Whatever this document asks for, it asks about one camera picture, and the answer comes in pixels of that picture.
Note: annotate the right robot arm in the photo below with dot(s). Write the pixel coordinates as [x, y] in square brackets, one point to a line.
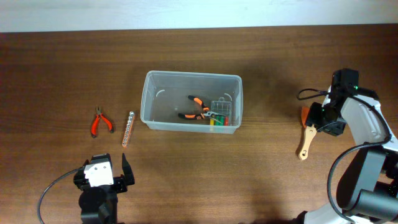
[362, 181]

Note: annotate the orange-handled needle-nose pliers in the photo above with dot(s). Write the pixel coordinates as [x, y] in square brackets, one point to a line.
[204, 113]

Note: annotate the clear screwdriver bit case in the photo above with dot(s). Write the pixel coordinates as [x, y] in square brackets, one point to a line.
[223, 107]

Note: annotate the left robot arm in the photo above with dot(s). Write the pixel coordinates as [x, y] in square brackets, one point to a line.
[100, 188]

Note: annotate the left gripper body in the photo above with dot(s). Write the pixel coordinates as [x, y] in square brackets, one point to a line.
[119, 186]

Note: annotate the clear plastic container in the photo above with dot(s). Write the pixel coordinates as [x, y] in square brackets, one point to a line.
[165, 94]

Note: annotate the orange socket bit rail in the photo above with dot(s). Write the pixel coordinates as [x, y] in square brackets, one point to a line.
[128, 129]

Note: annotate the orange scraper with wooden handle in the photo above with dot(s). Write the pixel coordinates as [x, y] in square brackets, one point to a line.
[308, 134]

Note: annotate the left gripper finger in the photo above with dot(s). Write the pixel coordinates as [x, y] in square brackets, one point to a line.
[86, 162]
[127, 171]

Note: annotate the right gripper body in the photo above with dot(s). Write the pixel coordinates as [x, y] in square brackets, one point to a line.
[326, 119]

